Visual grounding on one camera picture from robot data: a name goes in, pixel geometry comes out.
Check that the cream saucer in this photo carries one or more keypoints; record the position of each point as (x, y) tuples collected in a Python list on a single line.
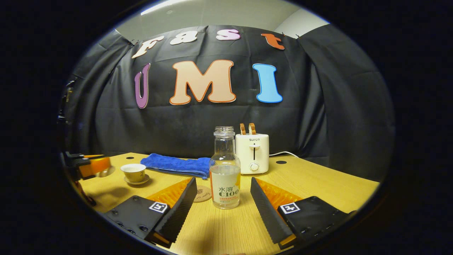
[(143, 181)]

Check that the blue towel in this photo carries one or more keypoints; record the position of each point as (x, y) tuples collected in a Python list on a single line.
[(177, 164)]

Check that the clear water bottle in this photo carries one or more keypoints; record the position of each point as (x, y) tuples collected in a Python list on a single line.
[(224, 184)]

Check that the black backdrop cloth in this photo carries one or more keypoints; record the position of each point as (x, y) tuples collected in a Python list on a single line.
[(318, 117)]

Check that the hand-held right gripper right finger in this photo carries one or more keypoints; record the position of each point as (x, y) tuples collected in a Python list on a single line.
[(269, 212)]

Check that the dark metal stand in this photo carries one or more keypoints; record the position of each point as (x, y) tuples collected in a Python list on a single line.
[(65, 102)]

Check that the cream teacup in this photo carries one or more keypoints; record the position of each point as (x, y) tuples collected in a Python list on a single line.
[(133, 173)]

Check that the white toaster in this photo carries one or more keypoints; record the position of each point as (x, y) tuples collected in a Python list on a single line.
[(256, 156)]

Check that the cream teacup lid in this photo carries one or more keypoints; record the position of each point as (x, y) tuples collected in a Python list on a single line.
[(104, 173)]

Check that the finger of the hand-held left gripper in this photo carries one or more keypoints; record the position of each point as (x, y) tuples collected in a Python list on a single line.
[(95, 166), (76, 156)]

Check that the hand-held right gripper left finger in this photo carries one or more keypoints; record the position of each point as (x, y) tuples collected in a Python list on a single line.
[(178, 210)]

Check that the bread slice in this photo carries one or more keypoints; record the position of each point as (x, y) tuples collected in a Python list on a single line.
[(252, 128), (242, 129)]

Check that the round cork coaster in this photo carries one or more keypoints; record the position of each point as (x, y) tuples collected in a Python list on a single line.
[(202, 194)]

